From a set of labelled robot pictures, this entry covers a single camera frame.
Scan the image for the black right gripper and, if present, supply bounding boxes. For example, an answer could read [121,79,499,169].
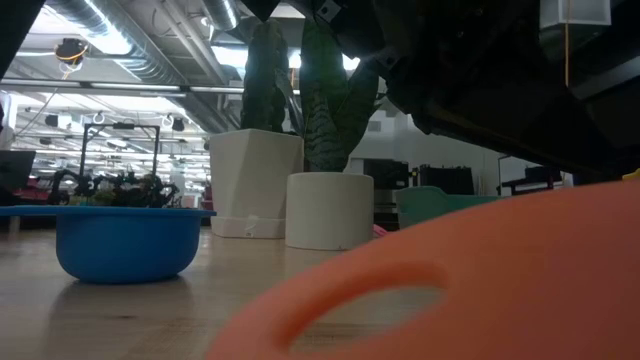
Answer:
[299,0,640,174]

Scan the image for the orange measuring cup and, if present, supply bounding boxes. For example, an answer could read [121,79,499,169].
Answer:
[204,179,640,360]

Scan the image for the blue measuring cup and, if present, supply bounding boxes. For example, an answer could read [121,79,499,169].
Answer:
[0,205,217,285]

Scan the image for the teal plastic basket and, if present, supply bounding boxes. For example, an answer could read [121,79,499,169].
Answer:
[395,185,504,230]

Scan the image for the black equipment case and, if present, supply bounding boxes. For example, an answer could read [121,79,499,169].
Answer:
[418,164,475,196]

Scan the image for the white hanging box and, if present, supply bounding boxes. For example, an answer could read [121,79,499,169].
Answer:
[539,0,612,27]

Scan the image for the black background table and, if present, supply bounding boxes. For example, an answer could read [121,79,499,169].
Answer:
[497,154,565,197]

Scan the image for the black equipment cabinet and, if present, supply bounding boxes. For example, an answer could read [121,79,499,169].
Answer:
[363,158,412,232]

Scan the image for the striped green snake plant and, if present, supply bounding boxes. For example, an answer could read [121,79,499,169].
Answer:
[277,18,389,174]

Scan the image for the green column cactus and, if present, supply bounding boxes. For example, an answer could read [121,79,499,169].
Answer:
[239,18,291,134]

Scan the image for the white hexagonal plant pot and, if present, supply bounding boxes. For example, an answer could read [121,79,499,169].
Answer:
[208,128,305,240]

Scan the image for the long ceiling light tube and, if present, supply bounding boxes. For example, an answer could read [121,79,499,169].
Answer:
[0,78,301,97]

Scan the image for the black background robot arms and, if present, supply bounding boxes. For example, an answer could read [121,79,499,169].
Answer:
[47,168,181,209]

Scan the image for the dark monitor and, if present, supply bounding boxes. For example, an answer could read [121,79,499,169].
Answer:
[0,149,37,192]

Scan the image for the small silver ventilation duct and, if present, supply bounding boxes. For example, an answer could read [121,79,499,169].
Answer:
[202,0,239,32]

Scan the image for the large silver ventilation duct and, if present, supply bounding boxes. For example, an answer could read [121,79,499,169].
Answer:
[42,0,236,132]

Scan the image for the black background station frame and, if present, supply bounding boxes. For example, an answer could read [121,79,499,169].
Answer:
[79,122,161,201]

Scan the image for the hanging orange cable reel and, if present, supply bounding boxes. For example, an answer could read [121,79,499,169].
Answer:
[53,37,91,67]

